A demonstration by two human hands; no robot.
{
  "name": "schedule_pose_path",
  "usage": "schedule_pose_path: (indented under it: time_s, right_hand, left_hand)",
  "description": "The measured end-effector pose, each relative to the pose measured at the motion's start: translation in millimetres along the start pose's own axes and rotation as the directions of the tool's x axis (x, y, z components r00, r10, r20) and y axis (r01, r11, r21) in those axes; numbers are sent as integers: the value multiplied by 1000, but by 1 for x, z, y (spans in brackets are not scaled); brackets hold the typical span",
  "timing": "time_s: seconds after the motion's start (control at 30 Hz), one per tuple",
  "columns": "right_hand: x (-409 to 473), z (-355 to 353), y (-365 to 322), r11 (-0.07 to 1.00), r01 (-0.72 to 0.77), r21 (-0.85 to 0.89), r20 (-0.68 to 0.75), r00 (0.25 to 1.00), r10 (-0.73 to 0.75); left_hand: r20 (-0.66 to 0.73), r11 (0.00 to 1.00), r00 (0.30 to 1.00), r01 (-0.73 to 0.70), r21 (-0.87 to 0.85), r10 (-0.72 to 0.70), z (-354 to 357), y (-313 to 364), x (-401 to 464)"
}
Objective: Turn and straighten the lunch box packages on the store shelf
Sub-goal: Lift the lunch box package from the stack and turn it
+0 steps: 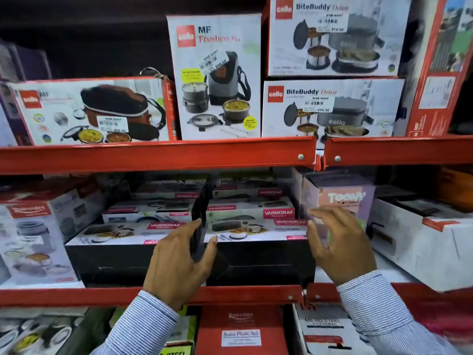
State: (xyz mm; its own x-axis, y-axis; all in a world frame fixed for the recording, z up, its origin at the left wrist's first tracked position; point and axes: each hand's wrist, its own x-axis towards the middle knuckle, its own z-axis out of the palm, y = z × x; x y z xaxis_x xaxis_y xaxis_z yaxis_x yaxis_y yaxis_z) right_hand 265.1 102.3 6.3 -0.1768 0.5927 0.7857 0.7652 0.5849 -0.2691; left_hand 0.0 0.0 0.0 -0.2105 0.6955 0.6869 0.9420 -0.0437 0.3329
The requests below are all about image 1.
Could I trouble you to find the metal ring clip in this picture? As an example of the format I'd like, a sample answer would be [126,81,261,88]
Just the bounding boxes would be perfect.
[139,67,166,80]

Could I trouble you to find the red box with white label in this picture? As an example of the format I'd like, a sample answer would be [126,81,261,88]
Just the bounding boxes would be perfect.
[195,305,289,355]

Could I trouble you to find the white carton with red label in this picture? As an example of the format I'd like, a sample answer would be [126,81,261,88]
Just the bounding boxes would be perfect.
[0,177,108,289]

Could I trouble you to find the wide white lunch box carton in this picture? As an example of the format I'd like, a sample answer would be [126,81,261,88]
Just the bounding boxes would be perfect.
[267,0,413,77]
[261,78,405,139]

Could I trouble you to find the purple package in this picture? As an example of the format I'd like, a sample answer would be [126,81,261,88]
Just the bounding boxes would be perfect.
[0,40,53,145]

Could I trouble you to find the black lunch set box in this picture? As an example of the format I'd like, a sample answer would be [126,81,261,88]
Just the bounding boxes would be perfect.
[204,217,317,287]

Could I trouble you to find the white carton with brown bag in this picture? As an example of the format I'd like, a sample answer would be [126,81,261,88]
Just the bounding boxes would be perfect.
[7,76,179,147]

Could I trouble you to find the person's right hand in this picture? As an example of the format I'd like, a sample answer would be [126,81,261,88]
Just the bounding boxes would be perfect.
[306,206,378,287]

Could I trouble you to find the red and white carton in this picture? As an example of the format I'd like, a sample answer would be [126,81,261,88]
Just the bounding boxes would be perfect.
[404,0,473,138]

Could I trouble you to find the person's right forearm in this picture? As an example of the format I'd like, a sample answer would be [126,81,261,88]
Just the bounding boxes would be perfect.
[336,270,463,355]

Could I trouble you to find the white steel lunch box carton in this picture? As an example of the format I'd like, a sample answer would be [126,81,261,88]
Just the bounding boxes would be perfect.
[293,302,367,355]

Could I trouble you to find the short red shelf beam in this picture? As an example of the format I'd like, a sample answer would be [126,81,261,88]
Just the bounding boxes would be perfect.
[306,282,473,304]
[322,135,473,167]

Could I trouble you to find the orange package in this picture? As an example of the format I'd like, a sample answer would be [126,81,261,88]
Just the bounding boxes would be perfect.
[435,168,473,213]

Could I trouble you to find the red plastic package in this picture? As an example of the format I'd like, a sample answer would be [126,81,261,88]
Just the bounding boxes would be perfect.
[392,288,473,345]

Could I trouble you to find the person's left forearm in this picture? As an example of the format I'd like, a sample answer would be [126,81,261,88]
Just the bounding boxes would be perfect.
[90,290,180,355]

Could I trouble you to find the white carton with steel containers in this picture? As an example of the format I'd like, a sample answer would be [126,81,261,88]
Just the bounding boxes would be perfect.
[0,308,88,355]

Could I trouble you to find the pastel purple box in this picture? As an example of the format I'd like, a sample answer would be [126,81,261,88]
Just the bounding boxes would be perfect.
[300,173,376,241]

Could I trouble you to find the stacks of black-white cartons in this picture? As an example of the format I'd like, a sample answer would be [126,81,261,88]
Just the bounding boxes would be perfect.
[65,177,297,287]

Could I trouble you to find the green and yellow box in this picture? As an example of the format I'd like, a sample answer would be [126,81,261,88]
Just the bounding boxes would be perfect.
[158,306,199,355]

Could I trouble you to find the tall white lunch box carton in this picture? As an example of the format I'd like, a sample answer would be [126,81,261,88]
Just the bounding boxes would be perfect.
[166,13,262,141]

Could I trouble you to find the long red shelf beam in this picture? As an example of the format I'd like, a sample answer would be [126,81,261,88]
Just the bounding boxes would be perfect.
[0,136,317,175]
[0,285,304,307]

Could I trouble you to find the person's left hand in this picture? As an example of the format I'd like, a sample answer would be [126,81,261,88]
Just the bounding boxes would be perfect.
[143,219,219,311]

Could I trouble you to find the large plain white carton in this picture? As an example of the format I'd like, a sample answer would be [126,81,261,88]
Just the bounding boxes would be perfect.
[369,197,473,293]

